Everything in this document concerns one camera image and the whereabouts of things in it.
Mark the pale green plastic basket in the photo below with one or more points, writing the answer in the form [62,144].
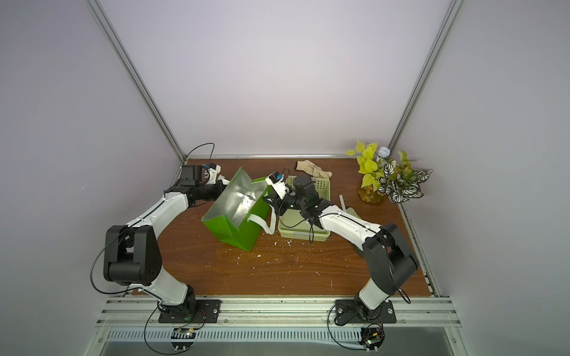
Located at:
[293,226]

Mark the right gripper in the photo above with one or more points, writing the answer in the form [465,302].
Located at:
[274,199]

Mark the beige knitted glove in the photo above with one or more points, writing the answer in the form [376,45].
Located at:
[312,169]

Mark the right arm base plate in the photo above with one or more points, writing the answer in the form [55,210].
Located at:
[351,312]

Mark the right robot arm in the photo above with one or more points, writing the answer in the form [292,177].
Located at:
[390,259]

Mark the left controller board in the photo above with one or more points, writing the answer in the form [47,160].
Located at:
[182,339]

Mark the aluminium front rail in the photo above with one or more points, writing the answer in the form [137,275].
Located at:
[304,311]

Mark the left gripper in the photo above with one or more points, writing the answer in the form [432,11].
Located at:
[219,186]

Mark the green insulated delivery bag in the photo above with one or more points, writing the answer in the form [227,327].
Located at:
[240,214]

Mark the potted plant in amber vase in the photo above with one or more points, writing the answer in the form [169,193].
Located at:
[385,178]

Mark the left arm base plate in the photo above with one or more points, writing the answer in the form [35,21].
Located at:
[201,311]

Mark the controller board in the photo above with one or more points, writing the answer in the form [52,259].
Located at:
[182,339]
[372,337]

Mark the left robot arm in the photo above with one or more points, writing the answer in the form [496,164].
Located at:
[132,256]

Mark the right controller board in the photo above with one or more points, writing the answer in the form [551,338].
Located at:
[372,337]

